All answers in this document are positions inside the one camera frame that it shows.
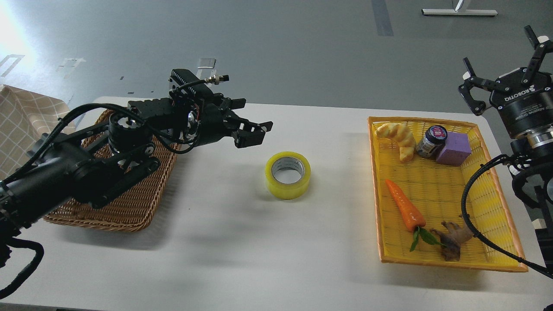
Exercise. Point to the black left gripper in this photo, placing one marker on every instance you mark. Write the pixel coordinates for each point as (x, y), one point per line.
(217, 120)

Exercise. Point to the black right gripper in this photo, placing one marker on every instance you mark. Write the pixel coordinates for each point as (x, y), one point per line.
(525, 103)

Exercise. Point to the yellow tape roll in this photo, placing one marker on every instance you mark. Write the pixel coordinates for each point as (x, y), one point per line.
(287, 161)

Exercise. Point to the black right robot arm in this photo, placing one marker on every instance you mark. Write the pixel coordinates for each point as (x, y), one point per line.
(531, 160)

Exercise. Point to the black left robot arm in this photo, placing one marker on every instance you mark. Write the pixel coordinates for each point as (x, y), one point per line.
(99, 151)

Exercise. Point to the purple foam block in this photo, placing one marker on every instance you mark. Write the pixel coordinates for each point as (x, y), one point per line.
(455, 151)

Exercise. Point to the white metal stand base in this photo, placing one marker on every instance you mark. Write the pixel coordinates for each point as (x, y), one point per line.
(459, 8)

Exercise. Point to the small dark jar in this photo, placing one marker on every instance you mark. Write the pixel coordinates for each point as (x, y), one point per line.
(432, 141)

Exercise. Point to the toy croissant bread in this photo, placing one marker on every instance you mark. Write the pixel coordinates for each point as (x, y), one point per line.
(402, 136)

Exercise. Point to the yellow plastic basket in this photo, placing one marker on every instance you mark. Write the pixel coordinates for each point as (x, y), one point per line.
(436, 190)

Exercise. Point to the brown wicker basket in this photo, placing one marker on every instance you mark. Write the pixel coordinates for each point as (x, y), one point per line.
(131, 212)

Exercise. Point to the brown toy animal figure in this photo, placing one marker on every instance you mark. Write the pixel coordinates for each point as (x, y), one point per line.
(453, 239)

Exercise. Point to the orange toy carrot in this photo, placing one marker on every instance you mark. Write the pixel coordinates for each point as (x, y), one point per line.
(413, 219)

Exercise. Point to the beige checkered cloth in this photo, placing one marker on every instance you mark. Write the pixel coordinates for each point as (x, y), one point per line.
(24, 117)

